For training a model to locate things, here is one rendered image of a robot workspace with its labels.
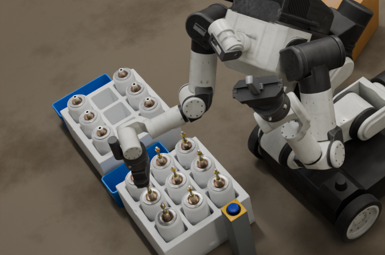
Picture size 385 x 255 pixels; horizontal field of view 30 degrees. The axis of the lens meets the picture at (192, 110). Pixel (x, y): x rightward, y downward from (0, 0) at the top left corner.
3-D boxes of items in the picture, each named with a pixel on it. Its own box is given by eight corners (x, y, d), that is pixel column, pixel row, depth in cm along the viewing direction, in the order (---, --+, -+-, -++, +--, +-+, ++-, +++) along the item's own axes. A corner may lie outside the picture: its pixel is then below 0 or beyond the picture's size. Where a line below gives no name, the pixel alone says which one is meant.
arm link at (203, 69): (209, 103, 253) (215, 43, 243) (216, 119, 241) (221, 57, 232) (177, 103, 251) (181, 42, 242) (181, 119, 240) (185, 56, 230)
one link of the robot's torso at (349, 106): (353, 82, 283) (259, 115, 259) (391, 110, 270) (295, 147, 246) (344, 113, 292) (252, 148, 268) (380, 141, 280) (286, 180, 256)
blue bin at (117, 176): (164, 157, 317) (158, 140, 308) (178, 172, 310) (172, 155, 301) (107, 194, 309) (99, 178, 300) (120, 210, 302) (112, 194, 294)
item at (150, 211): (149, 214, 290) (138, 188, 277) (172, 210, 289) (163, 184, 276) (149, 234, 284) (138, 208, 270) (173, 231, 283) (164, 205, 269)
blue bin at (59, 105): (112, 89, 351) (105, 72, 342) (122, 101, 344) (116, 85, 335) (58, 121, 344) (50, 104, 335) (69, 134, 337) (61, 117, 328)
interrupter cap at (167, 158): (161, 151, 287) (160, 150, 287) (175, 159, 283) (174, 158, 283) (148, 164, 284) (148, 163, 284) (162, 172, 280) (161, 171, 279)
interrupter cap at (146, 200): (141, 190, 276) (141, 189, 276) (161, 187, 275) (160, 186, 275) (141, 206, 271) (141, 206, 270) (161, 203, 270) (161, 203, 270)
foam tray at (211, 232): (202, 161, 311) (195, 136, 298) (255, 221, 287) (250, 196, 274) (126, 210, 302) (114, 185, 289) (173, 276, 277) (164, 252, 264)
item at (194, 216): (218, 223, 281) (211, 196, 268) (203, 240, 277) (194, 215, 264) (200, 211, 286) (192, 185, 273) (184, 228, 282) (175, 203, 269)
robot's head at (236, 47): (235, 25, 210) (212, 28, 207) (248, 46, 206) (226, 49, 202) (228, 40, 215) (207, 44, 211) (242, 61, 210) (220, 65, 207)
